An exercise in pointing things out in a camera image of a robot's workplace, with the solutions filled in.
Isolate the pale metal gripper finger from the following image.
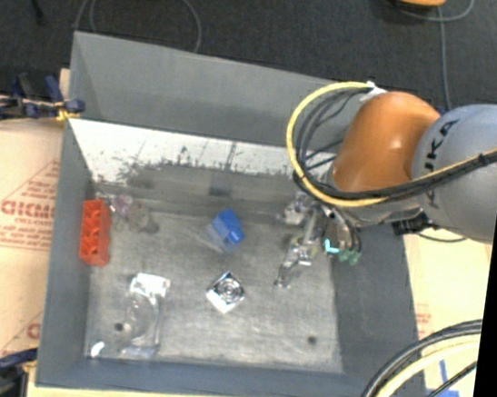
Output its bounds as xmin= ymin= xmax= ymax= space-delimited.
xmin=273 ymin=243 xmax=303 ymax=292
xmin=295 ymin=243 xmax=317 ymax=269

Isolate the clear glass piece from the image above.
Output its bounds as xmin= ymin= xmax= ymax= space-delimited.
xmin=277 ymin=188 xmax=311 ymax=228

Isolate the clear square glass dish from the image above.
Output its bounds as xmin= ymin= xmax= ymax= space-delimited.
xmin=203 ymin=267 xmax=250 ymax=318

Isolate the blue box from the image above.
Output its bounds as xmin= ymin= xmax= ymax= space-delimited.
xmin=203 ymin=205 xmax=250 ymax=256

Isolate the grey metal bin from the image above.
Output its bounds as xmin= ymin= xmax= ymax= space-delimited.
xmin=24 ymin=30 xmax=470 ymax=397

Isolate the clear plastic bottle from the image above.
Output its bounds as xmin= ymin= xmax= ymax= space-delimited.
xmin=114 ymin=270 xmax=174 ymax=362

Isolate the clear pink small cup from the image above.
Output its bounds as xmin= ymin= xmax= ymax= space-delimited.
xmin=110 ymin=192 xmax=135 ymax=224

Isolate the orange-red plastic block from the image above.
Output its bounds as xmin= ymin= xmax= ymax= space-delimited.
xmin=75 ymin=196 xmax=119 ymax=270

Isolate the brown cardboard board, red print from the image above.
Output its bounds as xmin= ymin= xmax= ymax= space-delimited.
xmin=0 ymin=59 xmax=497 ymax=397

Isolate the black cylinder on white bracket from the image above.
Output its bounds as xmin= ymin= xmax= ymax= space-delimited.
xmin=389 ymin=208 xmax=434 ymax=242

